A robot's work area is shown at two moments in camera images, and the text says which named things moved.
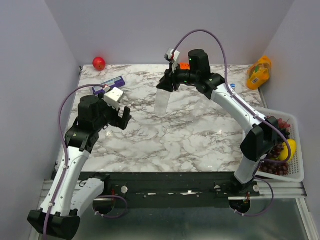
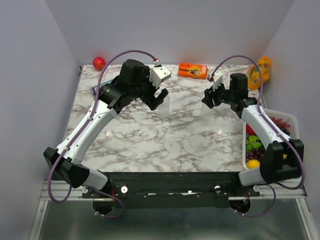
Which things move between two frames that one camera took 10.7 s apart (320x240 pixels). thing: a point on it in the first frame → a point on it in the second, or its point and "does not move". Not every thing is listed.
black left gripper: x=122 y=122 → x=151 y=100
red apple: x=99 y=63 does not move
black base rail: x=169 y=190 does not move
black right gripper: x=167 y=81 → x=209 y=94
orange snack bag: x=259 y=73 does not move
